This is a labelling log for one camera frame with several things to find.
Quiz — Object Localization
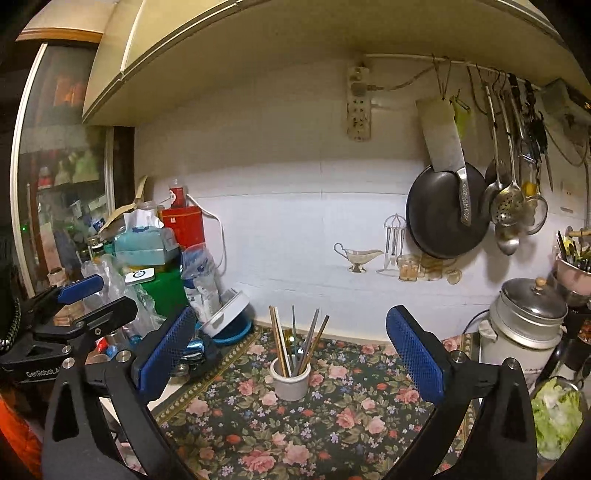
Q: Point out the white rice cooker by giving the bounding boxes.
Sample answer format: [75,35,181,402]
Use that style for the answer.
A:
[478,277,568,388]

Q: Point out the white power strip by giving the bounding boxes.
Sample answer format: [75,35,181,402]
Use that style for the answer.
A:
[346,65,372,143]

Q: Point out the white ceramic cup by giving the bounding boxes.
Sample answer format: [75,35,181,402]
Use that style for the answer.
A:
[269,355,311,402]

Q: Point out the black handled knife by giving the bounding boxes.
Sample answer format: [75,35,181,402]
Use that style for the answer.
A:
[526,83,555,192]

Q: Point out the black wok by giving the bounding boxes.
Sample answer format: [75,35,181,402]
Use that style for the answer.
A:
[406,162,491,259]

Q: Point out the steel bowl of lettuce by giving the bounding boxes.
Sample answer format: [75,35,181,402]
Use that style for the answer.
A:
[529,376,590,462]

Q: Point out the glass door cabinet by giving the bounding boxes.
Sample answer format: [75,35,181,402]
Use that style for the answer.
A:
[11,44,116,296]

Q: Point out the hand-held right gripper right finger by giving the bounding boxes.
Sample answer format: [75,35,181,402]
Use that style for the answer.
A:
[386,305,541,480]

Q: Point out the gold chopstick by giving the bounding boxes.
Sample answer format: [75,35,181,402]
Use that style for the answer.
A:
[302,315,330,376]

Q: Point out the blue basin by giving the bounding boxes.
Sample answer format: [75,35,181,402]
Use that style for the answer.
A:
[212,318,254,346]

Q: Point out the pink utensil holder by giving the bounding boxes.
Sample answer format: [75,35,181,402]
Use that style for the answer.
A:
[554,256,591,296]

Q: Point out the beige water heater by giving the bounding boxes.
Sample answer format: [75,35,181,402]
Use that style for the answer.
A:
[540,78,591,167]

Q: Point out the floral tablecloth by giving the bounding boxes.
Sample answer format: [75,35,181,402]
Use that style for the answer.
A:
[148,325,485,480]

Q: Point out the cream overhead cabinet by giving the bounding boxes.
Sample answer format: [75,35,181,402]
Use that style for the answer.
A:
[83,0,591,126]

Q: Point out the red tin box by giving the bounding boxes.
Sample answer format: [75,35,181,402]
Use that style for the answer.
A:
[159,206,205,250]

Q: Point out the steel cleaver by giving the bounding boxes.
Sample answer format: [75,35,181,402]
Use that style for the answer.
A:
[416,99,472,228]

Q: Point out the black handled scissors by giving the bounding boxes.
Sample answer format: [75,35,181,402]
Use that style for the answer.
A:
[508,74,546,160]

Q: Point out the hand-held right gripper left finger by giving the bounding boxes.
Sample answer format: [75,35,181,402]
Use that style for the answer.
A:
[41,305,199,480]

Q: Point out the steel ladle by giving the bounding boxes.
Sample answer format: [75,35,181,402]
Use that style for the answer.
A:
[482,85,509,217]
[496,92,520,256]

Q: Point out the blue tissue pack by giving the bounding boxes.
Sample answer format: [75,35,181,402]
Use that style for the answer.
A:
[113,210,179,266]

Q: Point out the wire mesh strainer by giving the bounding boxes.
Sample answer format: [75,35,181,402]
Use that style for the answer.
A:
[521,152,549,235]

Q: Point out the steel slotted spoon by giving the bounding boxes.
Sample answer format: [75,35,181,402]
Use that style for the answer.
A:
[489,88,526,227]

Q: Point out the white cable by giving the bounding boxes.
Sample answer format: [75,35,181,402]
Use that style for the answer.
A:
[185,194,227,273]

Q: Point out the brown chopstick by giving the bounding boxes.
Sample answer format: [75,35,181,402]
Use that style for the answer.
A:
[274,307,293,374]

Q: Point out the green box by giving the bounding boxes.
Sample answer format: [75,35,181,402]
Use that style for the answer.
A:
[143,268,190,324]

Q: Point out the green peeler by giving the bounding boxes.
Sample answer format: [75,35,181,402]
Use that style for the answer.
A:
[450,95,470,139]

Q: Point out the red label bottle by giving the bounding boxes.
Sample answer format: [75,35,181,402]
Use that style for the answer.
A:
[168,179,188,208]

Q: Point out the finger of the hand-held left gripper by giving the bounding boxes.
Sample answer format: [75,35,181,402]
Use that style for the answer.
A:
[25,274,105,309]
[31,296,139,345]

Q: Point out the white hanging rail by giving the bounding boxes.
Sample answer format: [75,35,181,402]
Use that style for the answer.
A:
[365,52,546,90]

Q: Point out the blue printed plastic bag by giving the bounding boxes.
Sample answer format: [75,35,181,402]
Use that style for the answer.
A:
[180,244,222,319]

